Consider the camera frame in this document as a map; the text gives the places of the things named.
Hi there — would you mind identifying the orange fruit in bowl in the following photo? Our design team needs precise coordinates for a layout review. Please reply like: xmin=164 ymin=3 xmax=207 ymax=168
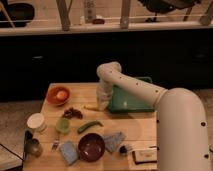
xmin=56 ymin=91 xmax=66 ymax=100

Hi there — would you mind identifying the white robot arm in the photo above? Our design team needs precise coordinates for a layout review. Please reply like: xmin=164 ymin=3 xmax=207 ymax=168
xmin=96 ymin=62 xmax=211 ymax=171

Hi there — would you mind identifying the white box with label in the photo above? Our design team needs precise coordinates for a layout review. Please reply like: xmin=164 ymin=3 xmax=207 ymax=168
xmin=132 ymin=148 xmax=157 ymax=164

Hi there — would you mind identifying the small black white object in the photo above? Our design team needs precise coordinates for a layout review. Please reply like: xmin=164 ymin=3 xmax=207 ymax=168
xmin=119 ymin=145 xmax=133 ymax=156

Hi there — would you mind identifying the yellow banana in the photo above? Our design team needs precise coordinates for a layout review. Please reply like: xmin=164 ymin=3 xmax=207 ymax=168
xmin=84 ymin=106 xmax=99 ymax=111

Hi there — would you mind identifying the blue grey cloth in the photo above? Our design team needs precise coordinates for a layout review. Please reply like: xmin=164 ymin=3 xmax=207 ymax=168
xmin=103 ymin=132 xmax=125 ymax=153

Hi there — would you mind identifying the green plastic cup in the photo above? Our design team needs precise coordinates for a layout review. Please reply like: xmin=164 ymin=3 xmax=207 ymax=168
xmin=55 ymin=117 xmax=70 ymax=134

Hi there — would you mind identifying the blue sponge left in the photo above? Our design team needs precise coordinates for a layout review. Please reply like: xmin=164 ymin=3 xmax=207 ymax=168
xmin=59 ymin=141 xmax=79 ymax=165

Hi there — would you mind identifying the orange bowl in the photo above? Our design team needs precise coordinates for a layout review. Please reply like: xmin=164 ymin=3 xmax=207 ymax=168
xmin=46 ymin=86 xmax=70 ymax=106

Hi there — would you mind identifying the dark maroon bowl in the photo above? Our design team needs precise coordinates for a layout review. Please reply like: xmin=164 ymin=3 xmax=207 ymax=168
xmin=78 ymin=133 xmax=105 ymax=162

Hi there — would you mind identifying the white mesh-covered gripper body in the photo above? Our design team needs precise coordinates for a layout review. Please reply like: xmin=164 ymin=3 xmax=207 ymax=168
xmin=96 ymin=79 xmax=113 ymax=111

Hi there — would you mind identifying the green plastic tray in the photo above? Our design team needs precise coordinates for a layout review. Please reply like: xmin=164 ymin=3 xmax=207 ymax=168
xmin=108 ymin=85 xmax=154 ymax=113

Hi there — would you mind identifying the metal fork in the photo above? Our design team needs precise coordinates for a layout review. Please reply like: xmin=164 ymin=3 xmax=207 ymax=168
xmin=51 ymin=133 xmax=60 ymax=151

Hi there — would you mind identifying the metal cup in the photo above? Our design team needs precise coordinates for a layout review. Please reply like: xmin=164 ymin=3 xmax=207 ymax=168
xmin=25 ymin=139 xmax=43 ymax=157

